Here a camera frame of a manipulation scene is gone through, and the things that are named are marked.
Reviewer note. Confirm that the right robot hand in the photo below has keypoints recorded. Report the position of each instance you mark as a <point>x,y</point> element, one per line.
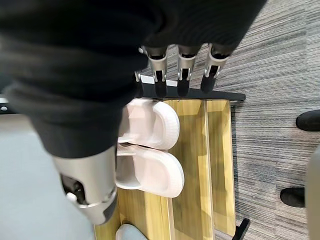
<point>75,62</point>

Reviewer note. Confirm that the white label on rack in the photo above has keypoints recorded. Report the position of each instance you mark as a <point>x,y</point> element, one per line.
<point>148,79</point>
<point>171,83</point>

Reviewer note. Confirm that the pale pink slipper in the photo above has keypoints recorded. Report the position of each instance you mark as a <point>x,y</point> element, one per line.
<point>160,175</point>
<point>162,125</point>

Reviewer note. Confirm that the grey blue slipper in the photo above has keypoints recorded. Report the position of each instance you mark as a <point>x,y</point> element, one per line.
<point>130,233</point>

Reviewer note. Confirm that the silver robot leg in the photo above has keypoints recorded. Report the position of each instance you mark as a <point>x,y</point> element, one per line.
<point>313,195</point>

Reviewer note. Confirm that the black rail with screw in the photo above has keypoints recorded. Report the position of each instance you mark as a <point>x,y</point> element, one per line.
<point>4,106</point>

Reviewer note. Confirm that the wooden shoe rack black frame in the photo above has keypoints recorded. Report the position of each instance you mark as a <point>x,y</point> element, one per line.
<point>195,162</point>

